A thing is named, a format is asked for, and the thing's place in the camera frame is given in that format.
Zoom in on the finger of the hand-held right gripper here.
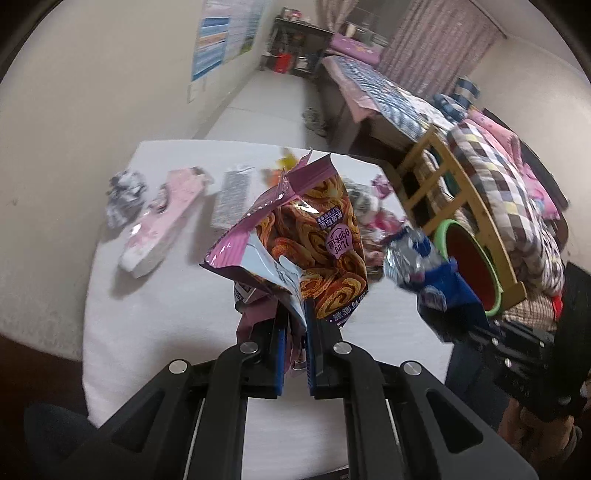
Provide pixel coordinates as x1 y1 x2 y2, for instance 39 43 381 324
470 320 514 354

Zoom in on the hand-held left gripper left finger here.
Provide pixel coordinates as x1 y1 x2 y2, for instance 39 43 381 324
60 318 289 480

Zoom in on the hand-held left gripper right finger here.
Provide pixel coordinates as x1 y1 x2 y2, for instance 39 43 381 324
305 300 541 480

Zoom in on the blue silver foil wrapper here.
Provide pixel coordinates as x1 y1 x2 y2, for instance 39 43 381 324
383 226 492 344

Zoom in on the green rimmed red bin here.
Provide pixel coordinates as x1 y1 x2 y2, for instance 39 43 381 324
433 219 506 319

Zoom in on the purple snack bag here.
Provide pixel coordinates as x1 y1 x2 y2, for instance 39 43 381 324
199 148 370 370

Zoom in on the pink grey paper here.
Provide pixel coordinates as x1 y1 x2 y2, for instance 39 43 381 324
345 181 411 278

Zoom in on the person's right hand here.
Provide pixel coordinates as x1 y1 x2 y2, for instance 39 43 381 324
500 398 584 468

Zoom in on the wooden chair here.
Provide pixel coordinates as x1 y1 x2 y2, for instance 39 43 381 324
381 124 529 319

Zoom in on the plaid seat cushion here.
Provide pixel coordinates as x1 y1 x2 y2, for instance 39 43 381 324
413 152 462 224

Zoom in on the pink blanket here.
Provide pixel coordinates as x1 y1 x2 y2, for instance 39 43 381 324
466 108 561 220

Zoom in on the silver printed packet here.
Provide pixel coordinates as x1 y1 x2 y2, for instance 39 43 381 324
211 165 254 230

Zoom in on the plaid quilt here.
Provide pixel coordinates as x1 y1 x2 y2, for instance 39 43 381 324
448 117 566 296

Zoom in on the pink carton box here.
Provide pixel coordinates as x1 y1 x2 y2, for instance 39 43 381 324
117 167 213 279

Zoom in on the crumpled black white wrapper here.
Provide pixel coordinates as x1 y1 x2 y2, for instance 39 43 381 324
105 170 149 229

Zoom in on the dark blue patterned cloth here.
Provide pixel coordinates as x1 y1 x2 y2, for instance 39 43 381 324
434 92 467 123

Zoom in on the blue white checked pillow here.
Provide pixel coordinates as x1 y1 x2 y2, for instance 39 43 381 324
455 76 481 109

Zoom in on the wooden bed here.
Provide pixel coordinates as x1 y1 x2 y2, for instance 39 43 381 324
316 60 416 153

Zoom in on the blue patterned bed blanket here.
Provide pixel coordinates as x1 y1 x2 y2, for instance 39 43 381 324
323 55 455 139

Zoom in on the striped mauve curtain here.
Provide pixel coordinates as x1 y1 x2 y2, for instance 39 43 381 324
379 0 502 100

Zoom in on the dark desk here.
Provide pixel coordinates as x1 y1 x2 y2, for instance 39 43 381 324
265 16 333 77

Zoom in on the purple star pillow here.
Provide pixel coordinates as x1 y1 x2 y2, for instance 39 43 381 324
329 33 384 65

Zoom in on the blue chart wall poster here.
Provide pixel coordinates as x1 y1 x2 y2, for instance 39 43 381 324
190 16 232 84

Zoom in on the pale wall poster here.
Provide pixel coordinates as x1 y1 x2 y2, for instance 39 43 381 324
222 0 271 62

